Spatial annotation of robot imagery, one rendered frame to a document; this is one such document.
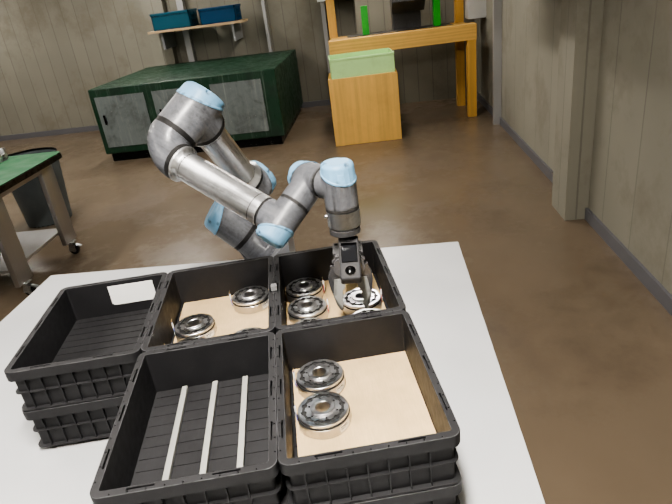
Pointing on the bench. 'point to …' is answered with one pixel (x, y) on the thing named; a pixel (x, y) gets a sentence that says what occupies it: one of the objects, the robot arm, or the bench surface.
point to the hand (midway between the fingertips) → (353, 305)
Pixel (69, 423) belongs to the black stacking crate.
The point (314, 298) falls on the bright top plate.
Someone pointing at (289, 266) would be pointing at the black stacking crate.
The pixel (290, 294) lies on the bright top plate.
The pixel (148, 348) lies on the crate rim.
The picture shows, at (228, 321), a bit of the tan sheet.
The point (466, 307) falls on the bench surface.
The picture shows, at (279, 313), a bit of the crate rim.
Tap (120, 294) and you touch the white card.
